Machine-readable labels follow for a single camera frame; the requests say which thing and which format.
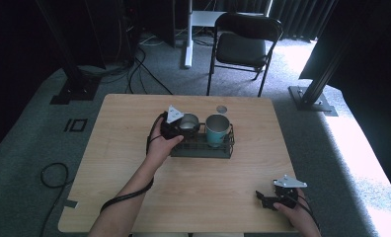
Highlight dark pleated curtain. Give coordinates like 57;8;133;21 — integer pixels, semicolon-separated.
216;0;337;43

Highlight person's left hand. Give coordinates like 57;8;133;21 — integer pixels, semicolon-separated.
145;125;185;170

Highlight black looped floor cable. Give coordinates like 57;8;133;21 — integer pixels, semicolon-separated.
39;162;74;237

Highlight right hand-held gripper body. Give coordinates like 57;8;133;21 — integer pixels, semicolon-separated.
271;174;308;210

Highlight black stand with base plate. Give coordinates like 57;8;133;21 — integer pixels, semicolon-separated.
35;0;102;106

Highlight black folding chair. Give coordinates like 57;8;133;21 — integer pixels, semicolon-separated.
205;12;284;99

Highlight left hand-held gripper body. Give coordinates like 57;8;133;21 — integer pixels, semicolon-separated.
159;105;186;140

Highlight bundle of floor cables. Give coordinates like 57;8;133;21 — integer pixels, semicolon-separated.
76;31;175;97

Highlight person's right hand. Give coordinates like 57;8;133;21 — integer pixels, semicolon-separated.
273;197;313;230

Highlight teal metal cup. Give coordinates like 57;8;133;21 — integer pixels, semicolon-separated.
204;114;232;148

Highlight hand-held gripper cable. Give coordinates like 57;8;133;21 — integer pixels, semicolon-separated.
100;113;168;214
290;193;322;232

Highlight metal stand with base plate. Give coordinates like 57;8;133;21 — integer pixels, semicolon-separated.
287;29;369;118

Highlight right hand-held gripper cable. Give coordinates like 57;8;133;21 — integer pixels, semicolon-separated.
290;193;322;232

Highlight dark wire basket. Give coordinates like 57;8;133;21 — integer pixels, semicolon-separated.
169;120;236;160

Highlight brown metal cup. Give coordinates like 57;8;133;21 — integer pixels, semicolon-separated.
178;113;201;132

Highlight dark equipment cabinet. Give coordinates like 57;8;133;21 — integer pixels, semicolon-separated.
84;0;177;65

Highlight left hand-held gripper cable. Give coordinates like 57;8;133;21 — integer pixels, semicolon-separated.
100;113;168;214

